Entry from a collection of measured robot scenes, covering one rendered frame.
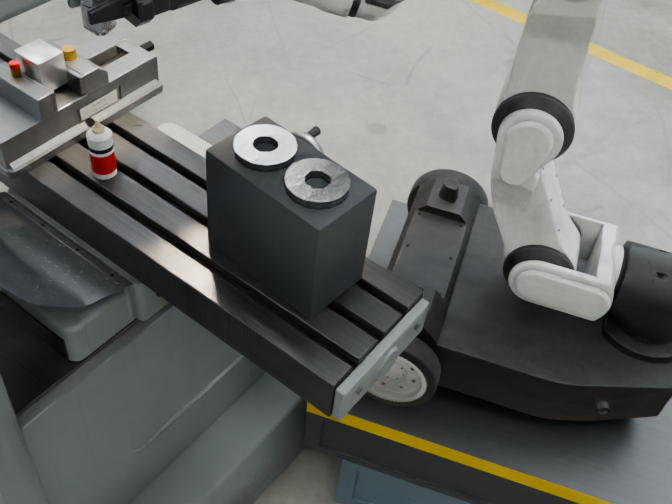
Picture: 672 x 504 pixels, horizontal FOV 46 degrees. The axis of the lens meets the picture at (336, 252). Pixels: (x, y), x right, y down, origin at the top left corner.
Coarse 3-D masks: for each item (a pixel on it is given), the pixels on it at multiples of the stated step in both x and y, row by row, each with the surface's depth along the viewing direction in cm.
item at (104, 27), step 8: (80, 0) 112; (88, 0) 111; (96, 0) 111; (104, 0) 111; (88, 8) 112; (88, 24) 114; (96, 24) 114; (104, 24) 114; (112, 24) 115; (96, 32) 114; (104, 32) 115
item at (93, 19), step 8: (112, 0) 112; (120, 0) 112; (96, 8) 111; (104, 8) 111; (112, 8) 112; (120, 8) 113; (128, 8) 113; (88, 16) 111; (96, 16) 111; (104, 16) 112; (112, 16) 113; (120, 16) 114
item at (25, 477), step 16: (0, 384) 112; (0, 400) 111; (0, 416) 111; (16, 416) 122; (0, 432) 113; (16, 432) 119; (0, 448) 114; (16, 448) 119; (0, 464) 115; (16, 464) 120; (32, 464) 130; (0, 480) 117; (16, 480) 121; (32, 480) 127; (0, 496) 118; (16, 496) 123; (32, 496) 128
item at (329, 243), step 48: (240, 144) 111; (288, 144) 112; (240, 192) 111; (288, 192) 106; (336, 192) 106; (240, 240) 118; (288, 240) 109; (336, 240) 108; (288, 288) 116; (336, 288) 117
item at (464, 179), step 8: (424, 176) 197; (432, 176) 195; (440, 176) 194; (448, 176) 193; (456, 176) 193; (464, 176) 194; (416, 184) 198; (464, 184) 192; (472, 184) 194; (416, 192) 198; (480, 192) 194; (408, 200) 201; (480, 200) 194; (408, 208) 202
